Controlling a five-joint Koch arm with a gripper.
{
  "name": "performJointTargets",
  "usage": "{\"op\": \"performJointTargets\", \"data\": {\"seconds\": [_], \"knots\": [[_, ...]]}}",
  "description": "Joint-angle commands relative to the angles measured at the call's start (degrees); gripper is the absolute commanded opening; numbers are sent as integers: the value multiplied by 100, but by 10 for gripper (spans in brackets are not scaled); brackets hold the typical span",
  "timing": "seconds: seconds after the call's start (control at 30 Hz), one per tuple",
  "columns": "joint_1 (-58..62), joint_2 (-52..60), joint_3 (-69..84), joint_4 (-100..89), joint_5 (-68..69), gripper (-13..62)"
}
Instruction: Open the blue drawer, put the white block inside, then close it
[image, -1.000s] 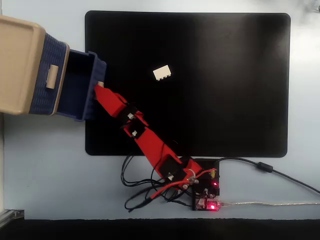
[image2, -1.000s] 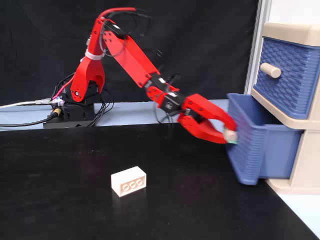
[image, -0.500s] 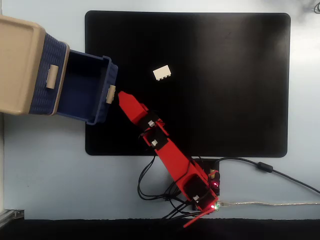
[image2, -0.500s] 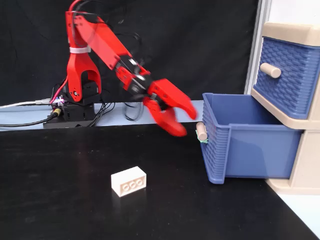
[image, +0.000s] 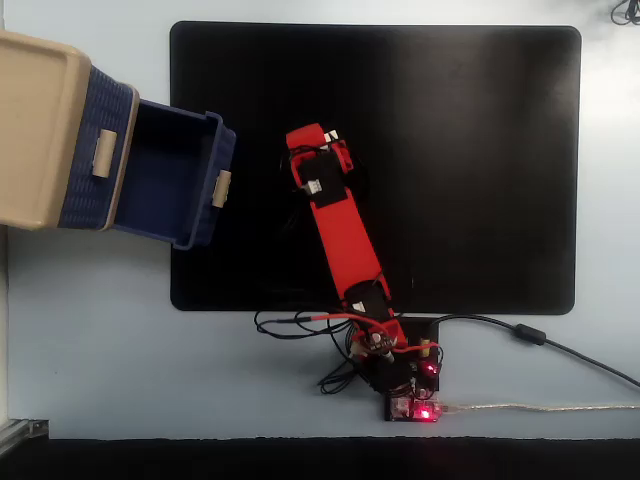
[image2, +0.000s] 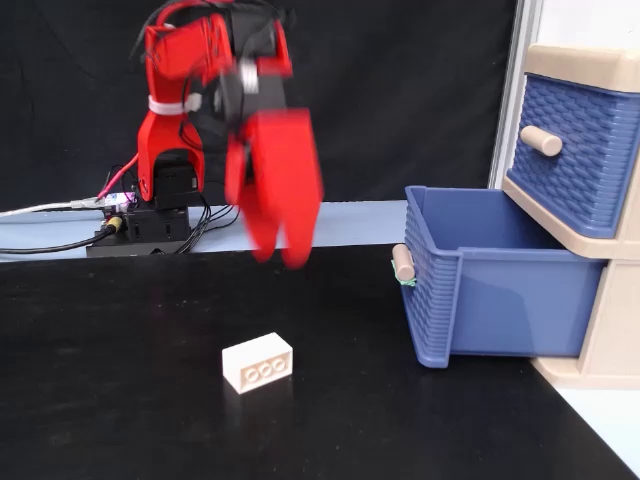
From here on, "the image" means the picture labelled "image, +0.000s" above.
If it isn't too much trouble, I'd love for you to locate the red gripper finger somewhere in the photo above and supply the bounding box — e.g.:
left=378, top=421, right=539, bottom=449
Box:
left=285, top=122, right=328, bottom=152
left=333, top=139, right=357, bottom=175

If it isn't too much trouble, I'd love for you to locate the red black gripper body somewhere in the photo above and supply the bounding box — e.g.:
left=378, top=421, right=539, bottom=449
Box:
left=288, top=147, right=355, bottom=209

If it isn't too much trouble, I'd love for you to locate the blue drawer green-banded handle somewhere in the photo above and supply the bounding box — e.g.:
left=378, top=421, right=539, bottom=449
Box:
left=110, top=98, right=237, bottom=251

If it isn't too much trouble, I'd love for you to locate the beige plastic drawer cabinet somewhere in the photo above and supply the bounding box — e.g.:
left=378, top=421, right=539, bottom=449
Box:
left=0, top=28, right=141, bottom=234

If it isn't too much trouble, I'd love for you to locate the black rectangular mat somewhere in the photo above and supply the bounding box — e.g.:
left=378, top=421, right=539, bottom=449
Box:
left=169, top=20, right=583, bottom=316

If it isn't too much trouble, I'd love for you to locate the controller circuit board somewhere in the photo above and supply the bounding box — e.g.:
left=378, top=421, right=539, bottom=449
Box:
left=384, top=397, right=445, bottom=422

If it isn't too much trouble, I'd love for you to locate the red wire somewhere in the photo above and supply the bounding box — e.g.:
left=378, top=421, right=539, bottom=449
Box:
left=298, top=312, right=441, bottom=354

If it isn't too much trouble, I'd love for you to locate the black servo cable bundle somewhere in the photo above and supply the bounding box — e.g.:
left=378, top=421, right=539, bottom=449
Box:
left=253, top=308, right=372, bottom=396

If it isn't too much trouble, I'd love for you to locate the blue drawer plain beige handle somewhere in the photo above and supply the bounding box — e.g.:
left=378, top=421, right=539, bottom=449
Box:
left=57, top=64, right=135, bottom=230

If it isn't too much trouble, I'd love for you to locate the black power cable with ferrite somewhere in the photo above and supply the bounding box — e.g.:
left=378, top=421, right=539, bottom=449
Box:
left=429, top=313, right=640, bottom=389

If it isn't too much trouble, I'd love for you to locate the thin black looped cable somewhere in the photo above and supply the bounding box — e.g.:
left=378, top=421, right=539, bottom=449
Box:
left=610, top=0, right=640, bottom=27

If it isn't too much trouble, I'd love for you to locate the silver USB cable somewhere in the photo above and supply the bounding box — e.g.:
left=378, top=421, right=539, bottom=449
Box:
left=442, top=401, right=640, bottom=414

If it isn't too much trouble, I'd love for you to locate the aluminium frame profile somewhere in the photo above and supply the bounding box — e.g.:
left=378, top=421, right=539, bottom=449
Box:
left=0, top=418, right=50, bottom=451

